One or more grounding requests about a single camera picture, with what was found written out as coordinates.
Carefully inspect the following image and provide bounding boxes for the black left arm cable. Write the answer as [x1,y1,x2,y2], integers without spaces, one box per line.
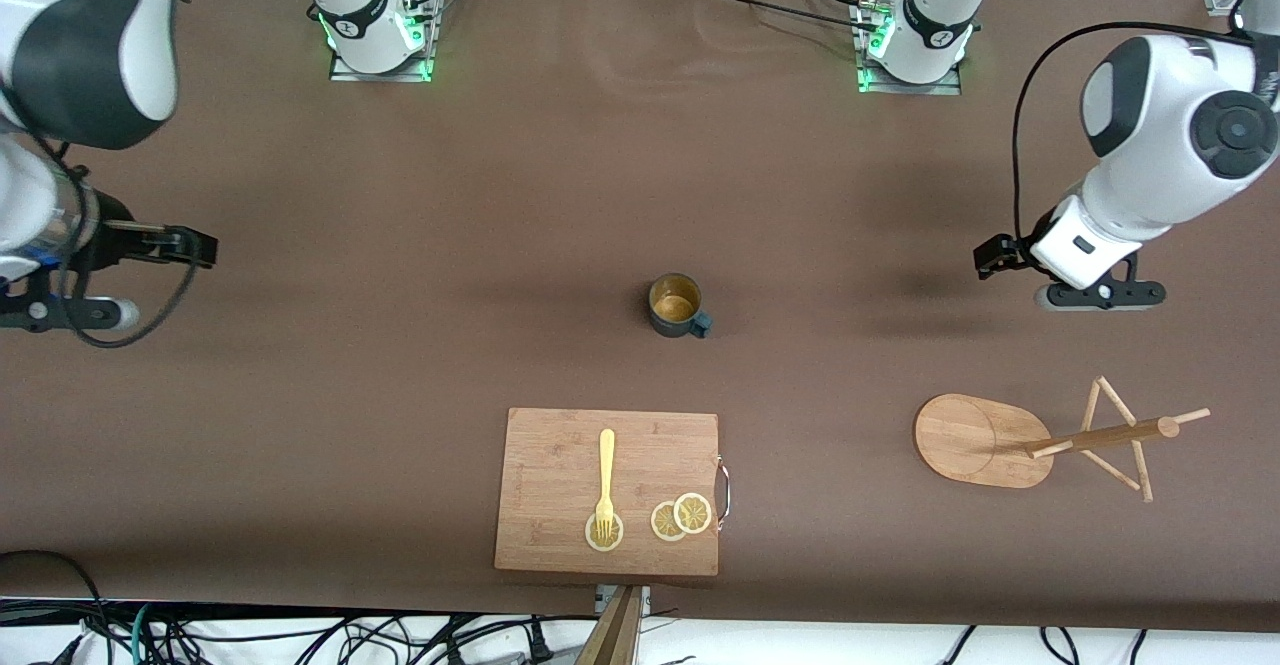
[1010,21,1261,251]

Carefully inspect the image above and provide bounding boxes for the yellow plastic fork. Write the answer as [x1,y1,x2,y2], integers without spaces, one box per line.
[595,429,617,543]

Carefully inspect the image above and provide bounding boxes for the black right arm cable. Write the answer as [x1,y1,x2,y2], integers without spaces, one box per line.
[0,95,198,349]

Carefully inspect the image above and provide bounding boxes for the wooden post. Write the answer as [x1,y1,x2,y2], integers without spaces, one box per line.
[575,585,646,665]

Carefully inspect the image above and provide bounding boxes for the wooden cutting board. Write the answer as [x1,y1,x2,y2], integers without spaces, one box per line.
[494,407,731,578]

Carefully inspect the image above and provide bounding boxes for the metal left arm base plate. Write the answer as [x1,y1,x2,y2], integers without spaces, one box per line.
[855,0,963,96]

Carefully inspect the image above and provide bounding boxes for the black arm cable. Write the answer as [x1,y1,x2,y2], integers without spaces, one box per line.
[1010,21,1261,251]
[0,95,198,349]

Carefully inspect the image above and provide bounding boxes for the wooden cup rack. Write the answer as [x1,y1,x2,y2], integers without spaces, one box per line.
[914,376,1212,503]

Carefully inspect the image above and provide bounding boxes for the table cover mat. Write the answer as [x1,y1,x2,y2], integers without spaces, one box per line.
[0,0,1280,634]

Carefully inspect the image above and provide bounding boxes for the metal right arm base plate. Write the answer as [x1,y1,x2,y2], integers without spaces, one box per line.
[330,0,434,83]

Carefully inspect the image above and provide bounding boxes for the teal cup with yellow inside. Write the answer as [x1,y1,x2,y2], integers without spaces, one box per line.
[647,273,714,339]

